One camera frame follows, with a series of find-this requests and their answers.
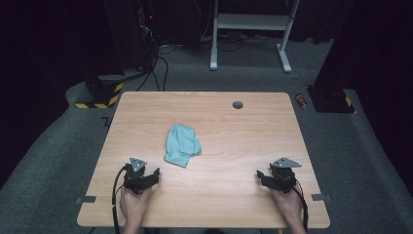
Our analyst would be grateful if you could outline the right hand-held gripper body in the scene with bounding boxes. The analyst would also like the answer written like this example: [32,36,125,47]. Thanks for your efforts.
[270,157,302,195]

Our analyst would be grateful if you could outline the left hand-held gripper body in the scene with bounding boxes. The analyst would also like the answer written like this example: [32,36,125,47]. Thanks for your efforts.
[123,157,148,196]

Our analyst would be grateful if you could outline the light blue cloth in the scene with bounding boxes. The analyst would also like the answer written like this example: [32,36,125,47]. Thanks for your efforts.
[163,123,203,169]

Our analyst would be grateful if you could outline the person's right hand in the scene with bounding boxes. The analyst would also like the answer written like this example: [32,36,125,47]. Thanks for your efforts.
[271,188,302,226]

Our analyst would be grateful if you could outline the person's left hand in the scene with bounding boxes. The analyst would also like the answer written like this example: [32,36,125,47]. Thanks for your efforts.
[119,186,153,227]

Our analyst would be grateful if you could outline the grey tape strip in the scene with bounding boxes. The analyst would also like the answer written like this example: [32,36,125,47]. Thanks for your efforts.
[311,193,332,203]
[75,195,97,205]

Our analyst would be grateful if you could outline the red can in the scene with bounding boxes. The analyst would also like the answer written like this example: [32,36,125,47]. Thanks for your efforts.
[294,93,308,110]

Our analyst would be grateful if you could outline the black yellow striped stand base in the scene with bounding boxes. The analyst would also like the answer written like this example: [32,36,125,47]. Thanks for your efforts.
[74,75,125,110]

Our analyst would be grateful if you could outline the black stand base yellow mark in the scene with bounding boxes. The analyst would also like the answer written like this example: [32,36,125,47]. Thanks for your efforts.
[306,85,356,114]

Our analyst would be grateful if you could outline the dark computer tower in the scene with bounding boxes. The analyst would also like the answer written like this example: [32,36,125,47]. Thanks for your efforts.
[135,0,161,70]

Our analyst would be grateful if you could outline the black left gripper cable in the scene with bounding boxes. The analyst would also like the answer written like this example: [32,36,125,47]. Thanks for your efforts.
[111,165,130,234]

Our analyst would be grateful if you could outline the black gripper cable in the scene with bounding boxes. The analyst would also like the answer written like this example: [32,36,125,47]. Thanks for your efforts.
[291,178,309,232]
[111,165,130,234]

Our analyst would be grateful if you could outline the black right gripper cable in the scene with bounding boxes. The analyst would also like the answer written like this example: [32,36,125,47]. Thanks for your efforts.
[291,178,309,232]

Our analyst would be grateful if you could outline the black floor cables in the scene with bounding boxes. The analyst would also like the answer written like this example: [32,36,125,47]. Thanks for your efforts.
[135,45,178,93]

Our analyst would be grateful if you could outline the cables under desk frame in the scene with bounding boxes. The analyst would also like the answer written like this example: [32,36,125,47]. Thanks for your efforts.
[201,31,281,53]

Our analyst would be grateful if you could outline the white metal desk frame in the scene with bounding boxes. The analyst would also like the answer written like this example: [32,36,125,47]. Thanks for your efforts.
[209,0,301,74]

